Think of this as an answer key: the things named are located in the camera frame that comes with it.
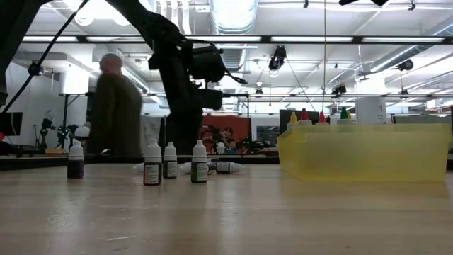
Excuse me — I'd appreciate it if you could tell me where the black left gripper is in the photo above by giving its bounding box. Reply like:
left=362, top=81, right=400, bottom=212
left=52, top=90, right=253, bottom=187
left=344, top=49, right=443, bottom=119
left=150, top=42, right=205, bottom=155

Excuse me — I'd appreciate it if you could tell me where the green Chefmaster candy color bottle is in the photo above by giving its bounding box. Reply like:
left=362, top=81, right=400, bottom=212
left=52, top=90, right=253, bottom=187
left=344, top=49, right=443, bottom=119
left=336, top=106, right=357, bottom=125

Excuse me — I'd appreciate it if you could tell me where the small green food coloring bottle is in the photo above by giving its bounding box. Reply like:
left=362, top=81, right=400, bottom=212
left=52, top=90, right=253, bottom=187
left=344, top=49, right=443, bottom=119
left=190, top=140, right=209, bottom=184

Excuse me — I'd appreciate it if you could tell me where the small red food coloring bottle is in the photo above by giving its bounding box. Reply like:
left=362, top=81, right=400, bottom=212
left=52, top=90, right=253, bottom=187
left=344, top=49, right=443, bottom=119
left=142, top=138, right=163, bottom=186

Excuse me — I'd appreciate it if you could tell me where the small purple food coloring bottle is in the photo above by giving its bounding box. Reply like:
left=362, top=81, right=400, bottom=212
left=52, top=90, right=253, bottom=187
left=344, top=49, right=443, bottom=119
left=67, top=141, right=86, bottom=179

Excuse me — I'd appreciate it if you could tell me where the grey patterned panel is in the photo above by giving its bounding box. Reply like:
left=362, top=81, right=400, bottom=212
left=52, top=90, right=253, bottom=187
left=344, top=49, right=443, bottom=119
left=140, top=115, right=162, bottom=146

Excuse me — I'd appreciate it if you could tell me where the person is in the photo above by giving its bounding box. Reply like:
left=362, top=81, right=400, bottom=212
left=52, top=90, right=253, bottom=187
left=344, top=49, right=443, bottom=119
left=86, top=52, right=144, bottom=157
left=221, top=126, right=238, bottom=152

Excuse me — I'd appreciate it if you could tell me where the orange partition panel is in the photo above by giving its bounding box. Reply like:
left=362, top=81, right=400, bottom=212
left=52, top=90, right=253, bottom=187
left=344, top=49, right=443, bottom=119
left=201, top=115, right=251, bottom=149

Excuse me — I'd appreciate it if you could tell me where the black overhead light bar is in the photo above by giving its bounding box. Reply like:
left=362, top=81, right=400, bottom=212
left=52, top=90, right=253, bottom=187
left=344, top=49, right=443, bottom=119
left=0, top=34, right=453, bottom=45

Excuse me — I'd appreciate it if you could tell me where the white round object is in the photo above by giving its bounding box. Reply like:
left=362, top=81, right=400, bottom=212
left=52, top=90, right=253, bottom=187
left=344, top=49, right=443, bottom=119
left=74, top=125, right=92, bottom=140

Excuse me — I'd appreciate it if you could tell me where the white column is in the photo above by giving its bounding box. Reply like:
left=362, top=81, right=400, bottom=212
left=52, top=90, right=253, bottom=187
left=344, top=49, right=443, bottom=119
left=355, top=96, right=387, bottom=125

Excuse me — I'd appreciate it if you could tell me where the black display screen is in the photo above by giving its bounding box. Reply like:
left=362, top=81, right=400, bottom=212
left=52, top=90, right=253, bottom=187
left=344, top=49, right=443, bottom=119
left=279, top=108, right=321, bottom=125

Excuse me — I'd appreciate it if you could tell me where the yellow translucent plastic bin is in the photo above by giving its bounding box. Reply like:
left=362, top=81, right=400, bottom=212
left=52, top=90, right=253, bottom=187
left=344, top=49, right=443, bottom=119
left=277, top=123, right=452, bottom=184

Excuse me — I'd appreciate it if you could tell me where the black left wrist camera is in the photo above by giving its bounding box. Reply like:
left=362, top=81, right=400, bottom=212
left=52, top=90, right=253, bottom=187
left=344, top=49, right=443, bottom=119
left=197, top=89, right=224, bottom=111

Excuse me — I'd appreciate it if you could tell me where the black hanging camera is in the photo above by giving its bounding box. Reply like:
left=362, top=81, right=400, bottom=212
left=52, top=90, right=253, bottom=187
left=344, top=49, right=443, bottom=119
left=268, top=45, right=287, bottom=72

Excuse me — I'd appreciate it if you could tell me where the silver ventilation duct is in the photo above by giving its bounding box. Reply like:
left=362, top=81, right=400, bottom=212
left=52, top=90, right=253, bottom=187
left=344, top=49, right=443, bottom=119
left=209, top=0, right=259, bottom=72

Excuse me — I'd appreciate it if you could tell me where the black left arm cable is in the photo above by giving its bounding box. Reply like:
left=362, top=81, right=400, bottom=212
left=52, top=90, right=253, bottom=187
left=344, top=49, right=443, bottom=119
left=0, top=0, right=90, bottom=114

